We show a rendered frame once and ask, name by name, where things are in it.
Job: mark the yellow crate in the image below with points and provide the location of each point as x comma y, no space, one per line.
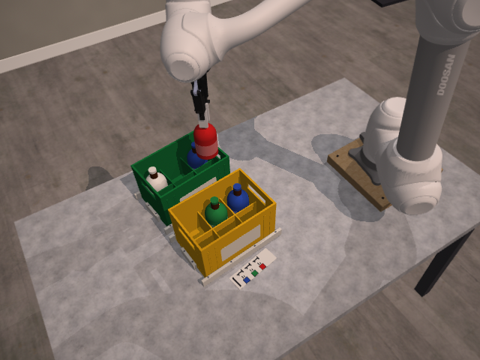
213,249

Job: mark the green plastic crate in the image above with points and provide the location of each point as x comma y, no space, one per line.
182,180

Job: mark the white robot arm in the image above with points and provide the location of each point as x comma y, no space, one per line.
409,170

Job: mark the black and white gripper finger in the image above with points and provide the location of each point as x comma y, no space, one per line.
206,100
199,103

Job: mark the white paper pick list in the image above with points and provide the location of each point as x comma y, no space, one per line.
250,270

